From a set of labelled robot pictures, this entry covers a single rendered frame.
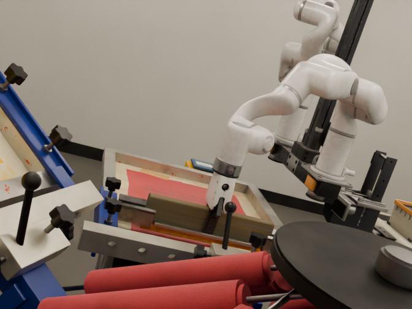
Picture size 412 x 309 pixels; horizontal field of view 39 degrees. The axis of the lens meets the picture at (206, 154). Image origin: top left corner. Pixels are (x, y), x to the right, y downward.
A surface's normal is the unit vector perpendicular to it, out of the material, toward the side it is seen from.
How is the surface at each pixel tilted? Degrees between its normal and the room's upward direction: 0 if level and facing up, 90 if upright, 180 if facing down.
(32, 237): 32
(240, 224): 90
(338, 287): 0
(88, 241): 90
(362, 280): 0
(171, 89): 90
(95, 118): 90
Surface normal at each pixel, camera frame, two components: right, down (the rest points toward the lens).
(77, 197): 0.72, -0.60
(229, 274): -0.37, -0.03
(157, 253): 0.15, 0.29
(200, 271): -0.39, -0.33
